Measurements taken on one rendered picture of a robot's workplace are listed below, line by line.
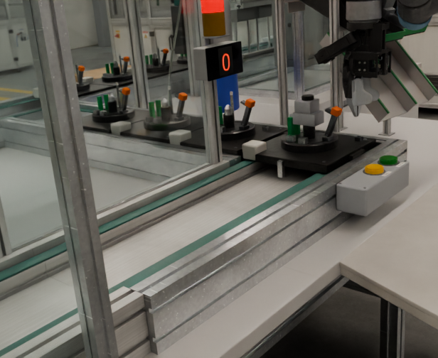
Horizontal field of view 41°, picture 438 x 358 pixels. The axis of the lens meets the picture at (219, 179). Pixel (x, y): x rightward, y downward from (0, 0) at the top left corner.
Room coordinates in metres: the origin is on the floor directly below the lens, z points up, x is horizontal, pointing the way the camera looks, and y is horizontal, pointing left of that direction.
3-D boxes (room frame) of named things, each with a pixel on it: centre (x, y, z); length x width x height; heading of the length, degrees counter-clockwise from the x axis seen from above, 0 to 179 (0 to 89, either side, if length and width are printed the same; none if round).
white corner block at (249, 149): (1.40, -0.09, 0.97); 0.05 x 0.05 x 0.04; 48
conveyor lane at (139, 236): (1.20, -0.01, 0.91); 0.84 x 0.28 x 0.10; 138
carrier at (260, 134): (1.58, -0.04, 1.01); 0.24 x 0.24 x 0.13; 48
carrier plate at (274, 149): (1.41, -0.23, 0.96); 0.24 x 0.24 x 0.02; 48
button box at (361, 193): (1.20, -0.34, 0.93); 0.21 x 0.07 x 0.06; 138
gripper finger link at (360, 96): (1.30, -0.33, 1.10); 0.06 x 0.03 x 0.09; 49
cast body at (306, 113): (1.42, -0.22, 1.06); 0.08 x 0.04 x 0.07; 49
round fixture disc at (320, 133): (1.41, -0.23, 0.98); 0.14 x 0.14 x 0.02
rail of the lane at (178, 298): (1.10, -0.16, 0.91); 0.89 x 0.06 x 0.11; 138
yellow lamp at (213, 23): (1.34, -0.02, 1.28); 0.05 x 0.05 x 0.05
